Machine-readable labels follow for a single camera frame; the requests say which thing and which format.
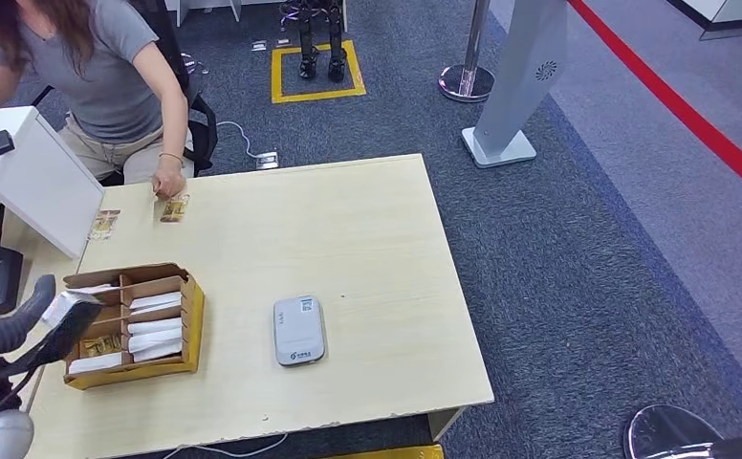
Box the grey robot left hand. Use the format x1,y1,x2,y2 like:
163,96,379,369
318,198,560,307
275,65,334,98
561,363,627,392
0,273,57,369

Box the person's left hand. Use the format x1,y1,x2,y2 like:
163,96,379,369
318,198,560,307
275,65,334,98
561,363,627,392
150,158,187,201

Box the person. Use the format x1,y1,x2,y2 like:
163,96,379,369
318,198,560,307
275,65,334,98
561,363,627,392
0,0,198,201

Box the cardboard card organiser box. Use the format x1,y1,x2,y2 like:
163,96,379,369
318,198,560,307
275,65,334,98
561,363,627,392
62,262,207,391

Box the black office chair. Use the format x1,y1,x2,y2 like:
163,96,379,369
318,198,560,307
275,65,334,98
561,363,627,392
29,0,219,185

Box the white monitor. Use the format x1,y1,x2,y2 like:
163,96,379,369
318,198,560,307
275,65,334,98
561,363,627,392
0,106,106,260

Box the yellow floor tape square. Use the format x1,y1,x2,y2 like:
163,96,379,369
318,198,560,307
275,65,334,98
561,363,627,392
271,38,367,105

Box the white background desk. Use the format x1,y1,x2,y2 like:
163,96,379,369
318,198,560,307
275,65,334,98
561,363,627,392
164,0,347,30

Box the black humanoid robot legs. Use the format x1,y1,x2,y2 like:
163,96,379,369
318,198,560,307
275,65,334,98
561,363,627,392
295,0,349,82

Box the yellow floor tape strip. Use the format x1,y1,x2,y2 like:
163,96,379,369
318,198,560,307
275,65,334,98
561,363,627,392
319,444,445,459

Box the grey kiosk stand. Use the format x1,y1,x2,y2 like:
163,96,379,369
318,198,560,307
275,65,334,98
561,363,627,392
460,0,569,170

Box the white desk leg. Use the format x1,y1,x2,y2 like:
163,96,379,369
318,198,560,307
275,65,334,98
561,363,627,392
426,408,468,443

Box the red floor tape line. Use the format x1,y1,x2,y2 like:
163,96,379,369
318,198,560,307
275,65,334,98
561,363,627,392
565,0,742,208

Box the round chrome stanchion base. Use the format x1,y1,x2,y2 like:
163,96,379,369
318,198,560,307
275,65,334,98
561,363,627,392
622,404,727,459

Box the white counter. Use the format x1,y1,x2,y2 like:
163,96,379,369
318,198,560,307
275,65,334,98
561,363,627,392
665,0,742,42

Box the white floor cable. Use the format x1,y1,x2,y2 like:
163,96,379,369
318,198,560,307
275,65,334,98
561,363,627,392
216,120,261,160

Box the white cable under desk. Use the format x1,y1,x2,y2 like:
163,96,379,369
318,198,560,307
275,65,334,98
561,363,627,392
158,432,290,459

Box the chrome stanchion post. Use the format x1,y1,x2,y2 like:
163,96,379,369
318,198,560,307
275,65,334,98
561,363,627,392
437,0,495,104

